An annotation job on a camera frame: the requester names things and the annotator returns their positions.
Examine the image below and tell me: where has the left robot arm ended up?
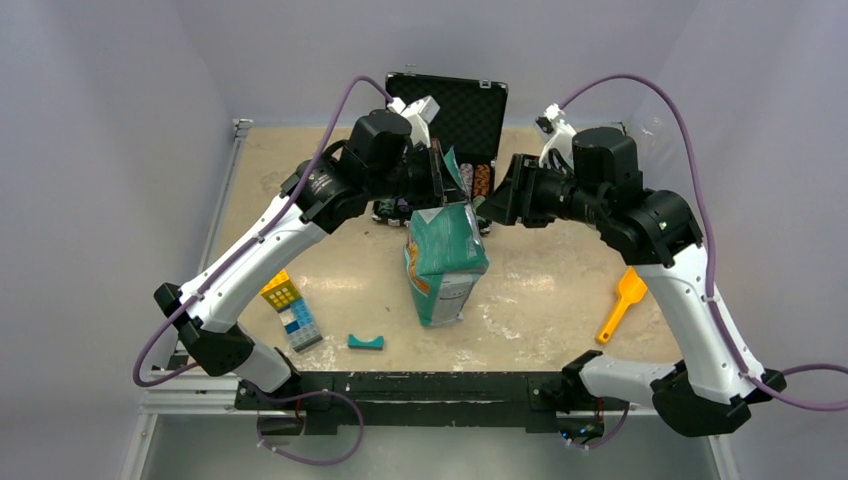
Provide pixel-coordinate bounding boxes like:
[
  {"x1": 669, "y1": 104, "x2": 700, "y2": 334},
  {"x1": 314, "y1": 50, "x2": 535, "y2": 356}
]
[{"x1": 154, "y1": 105, "x2": 443, "y2": 409}]

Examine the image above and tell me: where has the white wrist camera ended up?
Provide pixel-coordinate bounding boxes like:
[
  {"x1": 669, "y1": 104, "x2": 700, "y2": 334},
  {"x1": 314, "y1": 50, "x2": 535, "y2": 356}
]
[
  {"x1": 387, "y1": 95, "x2": 440, "y2": 147},
  {"x1": 534, "y1": 103, "x2": 576, "y2": 172}
]

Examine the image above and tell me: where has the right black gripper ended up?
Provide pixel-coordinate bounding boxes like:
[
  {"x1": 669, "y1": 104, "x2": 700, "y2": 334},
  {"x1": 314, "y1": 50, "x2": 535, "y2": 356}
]
[{"x1": 476, "y1": 152, "x2": 607, "y2": 227}]

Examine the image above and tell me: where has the toy brick block stack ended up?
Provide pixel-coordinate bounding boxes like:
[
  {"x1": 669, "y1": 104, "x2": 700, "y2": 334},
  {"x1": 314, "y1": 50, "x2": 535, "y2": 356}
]
[{"x1": 259, "y1": 270, "x2": 323, "y2": 353}]

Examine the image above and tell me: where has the green pet food bag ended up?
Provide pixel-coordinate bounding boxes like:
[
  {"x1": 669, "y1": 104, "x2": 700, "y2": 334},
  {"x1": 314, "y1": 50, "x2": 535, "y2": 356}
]
[{"x1": 404, "y1": 149, "x2": 489, "y2": 328}]

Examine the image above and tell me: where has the yellow plastic scoop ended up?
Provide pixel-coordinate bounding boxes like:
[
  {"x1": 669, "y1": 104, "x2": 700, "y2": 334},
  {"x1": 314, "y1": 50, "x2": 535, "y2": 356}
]
[{"x1": 595, "y1": 266, "x2": 648, "y2": 344}]

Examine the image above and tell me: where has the aluminium frame rail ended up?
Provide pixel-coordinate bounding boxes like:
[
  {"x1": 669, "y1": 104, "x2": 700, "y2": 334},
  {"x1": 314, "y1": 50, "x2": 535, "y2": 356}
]
[{"x1": 119, "y1": 117, "x2": 743, "y2": 480}]

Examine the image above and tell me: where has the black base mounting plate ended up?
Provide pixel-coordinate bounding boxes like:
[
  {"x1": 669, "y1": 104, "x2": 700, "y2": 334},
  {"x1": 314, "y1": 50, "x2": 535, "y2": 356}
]
[{"x1": 234, "y1": 371, "x2": 625, "y2": 435}]

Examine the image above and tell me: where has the teal curved block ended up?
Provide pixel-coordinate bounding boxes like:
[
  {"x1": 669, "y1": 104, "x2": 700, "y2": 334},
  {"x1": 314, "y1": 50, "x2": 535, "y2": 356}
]
[{"x1": 347, "y1": 334, "x2": 385, "y2": 351}]

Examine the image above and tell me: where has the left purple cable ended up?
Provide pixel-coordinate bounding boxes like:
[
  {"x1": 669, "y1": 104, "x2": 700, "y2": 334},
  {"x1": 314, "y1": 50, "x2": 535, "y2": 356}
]
[{"x1": 132, "y1": 74, "x2": 399, "y2": 389}]

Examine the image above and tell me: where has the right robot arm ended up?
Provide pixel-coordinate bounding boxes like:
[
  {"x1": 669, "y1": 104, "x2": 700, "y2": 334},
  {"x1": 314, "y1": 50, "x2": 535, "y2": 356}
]
[{"x1": 479, "y1": 127, "x2": 786, "y2": 437}]

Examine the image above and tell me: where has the purple cable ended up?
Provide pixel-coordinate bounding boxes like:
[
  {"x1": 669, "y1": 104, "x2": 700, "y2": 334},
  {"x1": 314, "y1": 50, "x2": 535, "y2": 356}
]
[
  {"x1": 132, "y1": 74, "x2": 399, "y2": 389},
  {"x1": 559, "y1": 72, "x2": 848, "y2": 413}
]

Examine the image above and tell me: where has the black poker chip case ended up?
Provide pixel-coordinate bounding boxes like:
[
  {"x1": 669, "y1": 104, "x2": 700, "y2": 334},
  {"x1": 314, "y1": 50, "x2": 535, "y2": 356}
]
[{"x1": 371, "y1": 72, "x2": 508, "y2": 227}]

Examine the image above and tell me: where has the clear glass jar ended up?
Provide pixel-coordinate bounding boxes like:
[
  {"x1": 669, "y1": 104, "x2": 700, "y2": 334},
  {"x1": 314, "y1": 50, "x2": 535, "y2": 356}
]
[{"x1": 630, "y1": 116, "x2": 665, "y2": 156}]

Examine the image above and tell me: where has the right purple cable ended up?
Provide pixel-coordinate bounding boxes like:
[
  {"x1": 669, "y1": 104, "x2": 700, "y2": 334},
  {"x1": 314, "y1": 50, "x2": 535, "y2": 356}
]
[{"x1": 559, "y1": 72, "x2": 848, "y2": 413}]

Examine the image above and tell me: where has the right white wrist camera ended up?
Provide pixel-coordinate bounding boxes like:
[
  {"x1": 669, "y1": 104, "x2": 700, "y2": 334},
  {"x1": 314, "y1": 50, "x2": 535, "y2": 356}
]
[{"x1": 534, "y1": 103, "x2": 576, "y2": 172}]

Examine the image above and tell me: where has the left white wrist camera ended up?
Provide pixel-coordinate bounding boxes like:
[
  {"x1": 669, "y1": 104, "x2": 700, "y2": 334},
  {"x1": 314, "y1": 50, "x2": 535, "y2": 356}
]
[{"x1": 387, "y1": 95, "x2": 440, "y2": 147}]

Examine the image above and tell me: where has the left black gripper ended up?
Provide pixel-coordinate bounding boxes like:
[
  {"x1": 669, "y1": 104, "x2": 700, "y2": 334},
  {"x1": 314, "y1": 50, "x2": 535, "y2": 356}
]
[{"x1": 366, "y1": 138, "x2": 470, "y2": 211}]

